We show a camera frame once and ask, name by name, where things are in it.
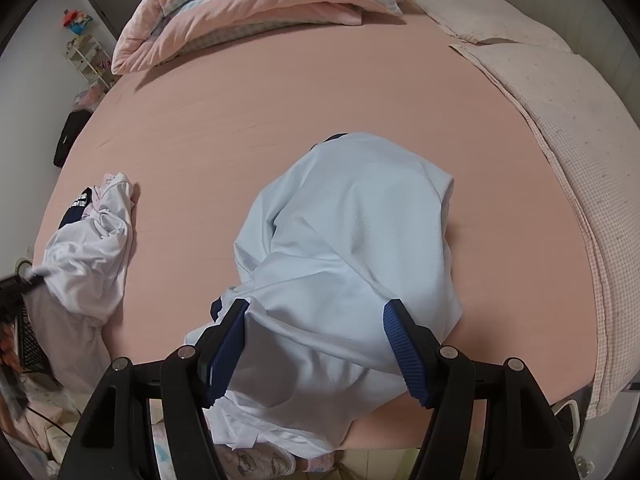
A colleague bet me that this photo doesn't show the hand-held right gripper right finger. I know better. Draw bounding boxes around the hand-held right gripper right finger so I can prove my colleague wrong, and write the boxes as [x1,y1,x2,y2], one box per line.
[383,298,582,480]

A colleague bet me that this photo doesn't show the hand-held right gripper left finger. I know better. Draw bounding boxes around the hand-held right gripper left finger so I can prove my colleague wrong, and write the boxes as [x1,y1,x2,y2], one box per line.
[59,298,250,480]

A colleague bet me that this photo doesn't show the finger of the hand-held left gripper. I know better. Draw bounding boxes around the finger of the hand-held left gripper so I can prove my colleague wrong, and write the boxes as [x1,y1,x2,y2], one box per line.
[0,269,47,295]

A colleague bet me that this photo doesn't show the white garment with navy collar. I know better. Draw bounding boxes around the white garment with navy collar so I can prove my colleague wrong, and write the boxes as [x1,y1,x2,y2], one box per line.
[30,172,139,331]

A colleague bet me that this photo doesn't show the light blue navy-trimmed shirt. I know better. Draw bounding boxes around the light blue navy-trimmed shirt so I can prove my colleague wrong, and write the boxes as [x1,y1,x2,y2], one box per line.
[184,131,463,460]

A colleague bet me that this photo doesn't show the pink striped fuzzy sock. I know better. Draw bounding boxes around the pink striped fuzzy sock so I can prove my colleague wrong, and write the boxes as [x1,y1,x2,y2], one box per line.
[295,452,343,476]

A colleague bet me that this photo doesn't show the black bag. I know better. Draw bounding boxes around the black bag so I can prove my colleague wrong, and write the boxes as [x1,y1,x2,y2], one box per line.
[53,110,94,168]

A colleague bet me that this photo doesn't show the printed cream sofa cover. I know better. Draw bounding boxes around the printed cream sofa cover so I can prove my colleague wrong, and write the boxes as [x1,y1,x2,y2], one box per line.
[15,375,88,466]

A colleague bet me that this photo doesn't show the white floor fan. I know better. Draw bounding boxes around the white floor fan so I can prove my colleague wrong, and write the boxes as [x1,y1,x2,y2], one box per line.
[552,399,596,466]

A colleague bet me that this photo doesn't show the pink cloth heap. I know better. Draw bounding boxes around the pink cloth heap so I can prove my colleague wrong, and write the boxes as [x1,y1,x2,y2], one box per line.
[75,87,108,111]

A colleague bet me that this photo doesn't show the white shelf rack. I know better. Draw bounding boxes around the white shelf rack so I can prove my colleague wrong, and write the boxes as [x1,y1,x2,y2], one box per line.
[64,35,118,88]

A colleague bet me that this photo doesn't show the bed with pink sheet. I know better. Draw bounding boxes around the bed with pink sheet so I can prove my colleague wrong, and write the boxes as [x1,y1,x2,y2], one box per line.
[35,7,613,453]

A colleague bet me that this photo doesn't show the colourful toys bundle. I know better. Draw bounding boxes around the colourful toys bundle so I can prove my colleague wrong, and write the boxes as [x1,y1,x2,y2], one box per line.
[61,8,94,36]

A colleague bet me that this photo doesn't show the pale pink textured pillow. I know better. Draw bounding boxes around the pale pink textured pillow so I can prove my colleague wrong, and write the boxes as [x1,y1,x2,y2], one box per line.
[397,0,575,55]
[449,42,640,421]

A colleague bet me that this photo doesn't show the folded pink checked quilt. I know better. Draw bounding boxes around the folded pink checked quilt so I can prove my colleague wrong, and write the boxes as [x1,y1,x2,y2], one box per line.
[111,0,410,76]

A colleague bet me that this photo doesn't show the grey padded headboard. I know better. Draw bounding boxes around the grey padded headboard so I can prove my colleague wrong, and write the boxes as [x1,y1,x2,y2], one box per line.
[462,0,640,128]

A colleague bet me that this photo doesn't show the round table with wire base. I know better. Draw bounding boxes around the round table with wire base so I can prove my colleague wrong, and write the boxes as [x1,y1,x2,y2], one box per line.
[11,302,53,378]

